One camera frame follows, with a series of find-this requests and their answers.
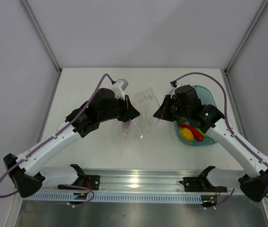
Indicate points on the aluminium frame post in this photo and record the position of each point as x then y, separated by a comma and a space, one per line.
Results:
39, 33
247, 36

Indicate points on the yellow lemon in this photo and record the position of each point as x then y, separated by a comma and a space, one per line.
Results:
186, 134

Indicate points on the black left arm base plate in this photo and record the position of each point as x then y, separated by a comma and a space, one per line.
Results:
92, 182

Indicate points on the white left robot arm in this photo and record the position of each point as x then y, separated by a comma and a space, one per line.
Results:
27, 170

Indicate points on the light green gourd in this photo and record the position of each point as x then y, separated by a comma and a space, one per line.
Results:
204, 135

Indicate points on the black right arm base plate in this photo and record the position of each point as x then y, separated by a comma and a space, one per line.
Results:
199, 184

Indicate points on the aluminium mounting rail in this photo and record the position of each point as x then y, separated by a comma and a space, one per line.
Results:
134, 179

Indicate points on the left aluminium frame post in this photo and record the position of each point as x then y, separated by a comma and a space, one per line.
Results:
39, 33

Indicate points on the slotted cable duct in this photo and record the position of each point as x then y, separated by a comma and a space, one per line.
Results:
117, 197

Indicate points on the right aluminium frame post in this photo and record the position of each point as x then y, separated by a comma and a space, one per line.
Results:
247, 36

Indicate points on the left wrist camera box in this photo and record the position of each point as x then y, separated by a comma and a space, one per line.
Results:
120, 84

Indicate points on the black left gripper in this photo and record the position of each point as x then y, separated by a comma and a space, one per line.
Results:
130, 112

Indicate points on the red chili pepper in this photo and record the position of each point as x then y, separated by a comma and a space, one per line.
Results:
197, 136

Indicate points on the purple white eggplant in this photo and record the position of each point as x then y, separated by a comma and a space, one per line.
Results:
125, 128

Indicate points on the teal plastic tray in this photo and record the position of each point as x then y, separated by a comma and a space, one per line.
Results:
206, 98

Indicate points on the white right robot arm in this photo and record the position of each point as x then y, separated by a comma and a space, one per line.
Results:
253, 179

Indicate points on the clear zip top bag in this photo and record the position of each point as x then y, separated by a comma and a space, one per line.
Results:
146, 103

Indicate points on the green bell pepper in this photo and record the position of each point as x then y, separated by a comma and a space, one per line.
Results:
182, 121

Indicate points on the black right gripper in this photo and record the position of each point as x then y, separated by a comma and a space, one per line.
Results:
163, 112

